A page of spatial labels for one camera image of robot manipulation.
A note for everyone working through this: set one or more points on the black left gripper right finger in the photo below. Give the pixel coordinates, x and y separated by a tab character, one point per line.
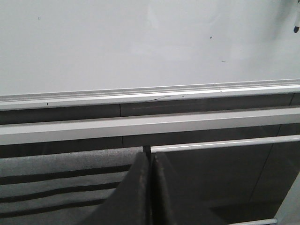
172	202

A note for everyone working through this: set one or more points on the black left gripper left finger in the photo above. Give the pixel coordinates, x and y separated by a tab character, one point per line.
129	203

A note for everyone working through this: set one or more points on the white black-tip whiteboard marker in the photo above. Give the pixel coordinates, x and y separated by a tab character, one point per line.
297	19

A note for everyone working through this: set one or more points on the white whiteboard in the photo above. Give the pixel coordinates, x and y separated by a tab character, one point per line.
57	53

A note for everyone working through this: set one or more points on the grey striped fabric panel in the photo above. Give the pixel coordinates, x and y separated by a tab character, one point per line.
60	189

